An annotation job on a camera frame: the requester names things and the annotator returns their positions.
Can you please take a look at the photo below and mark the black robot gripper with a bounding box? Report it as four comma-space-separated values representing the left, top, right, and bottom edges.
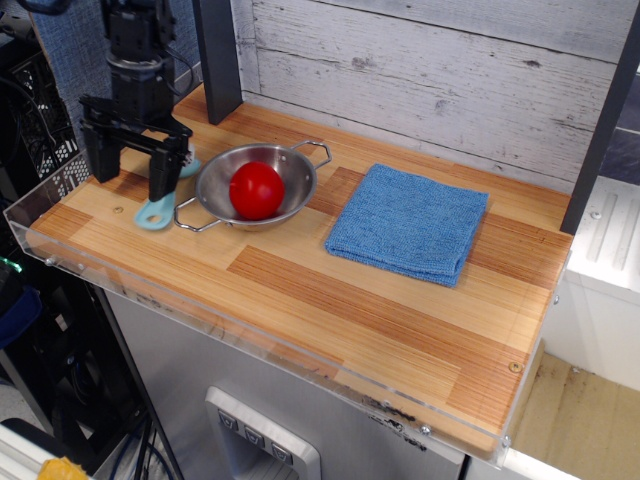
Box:
80, 57, 192, 202

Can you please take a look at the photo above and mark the light blue dish brush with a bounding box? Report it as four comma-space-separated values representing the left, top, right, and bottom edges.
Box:
134, 142, 201, 231

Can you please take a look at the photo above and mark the steel bowl with wire handles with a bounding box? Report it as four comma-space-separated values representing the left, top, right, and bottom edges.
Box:
173, 140, 333, 233

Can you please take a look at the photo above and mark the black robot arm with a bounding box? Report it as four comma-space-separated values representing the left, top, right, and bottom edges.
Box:
80, 1, 192, 202

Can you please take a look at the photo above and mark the folded blue towel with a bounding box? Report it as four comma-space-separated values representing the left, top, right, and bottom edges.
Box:
325, 164, 489, 287

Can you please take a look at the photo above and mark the black plastic crate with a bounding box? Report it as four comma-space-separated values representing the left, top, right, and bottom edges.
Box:
1, 39, 78, 179

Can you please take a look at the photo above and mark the red tomato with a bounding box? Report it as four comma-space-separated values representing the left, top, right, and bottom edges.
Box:
229, 162, 285, 220

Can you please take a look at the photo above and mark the stainless steel cabinet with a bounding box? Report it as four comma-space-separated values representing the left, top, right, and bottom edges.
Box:
106, 293, 466, 479

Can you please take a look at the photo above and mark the clear acrylic table guard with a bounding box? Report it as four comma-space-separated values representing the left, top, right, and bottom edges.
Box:
7, 90, 571, 460

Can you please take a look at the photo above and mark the white ridged block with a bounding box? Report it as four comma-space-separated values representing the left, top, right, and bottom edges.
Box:
568, 176, 639, 292

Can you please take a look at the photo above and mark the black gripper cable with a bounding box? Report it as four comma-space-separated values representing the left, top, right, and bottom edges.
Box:
162, 47, 197, 99

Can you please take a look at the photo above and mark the dark grey right post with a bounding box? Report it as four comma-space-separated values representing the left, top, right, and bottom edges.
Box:
560, 1, 639, 235

